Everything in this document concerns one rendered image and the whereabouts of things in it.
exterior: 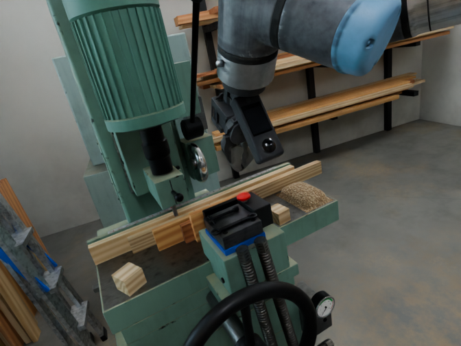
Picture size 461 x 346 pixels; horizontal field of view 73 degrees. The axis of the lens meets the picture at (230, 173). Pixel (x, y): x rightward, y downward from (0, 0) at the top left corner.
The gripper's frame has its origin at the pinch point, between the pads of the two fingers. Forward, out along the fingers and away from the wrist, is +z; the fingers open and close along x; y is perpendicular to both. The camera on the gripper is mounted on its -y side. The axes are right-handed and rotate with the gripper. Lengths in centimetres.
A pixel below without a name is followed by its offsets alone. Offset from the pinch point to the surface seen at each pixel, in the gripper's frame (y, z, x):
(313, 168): 7.3, 21.9, -31.0
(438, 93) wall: 119, 151, -340
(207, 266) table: -9.0, 17.1, 11.9
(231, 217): -6.0, 6.3, 5.1
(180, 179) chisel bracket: 9.4, 8.3, 10.2
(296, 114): 134, 130, -143
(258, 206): -7.1, 4.6, -0.4
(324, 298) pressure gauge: -23.8, 31.6, -13.8
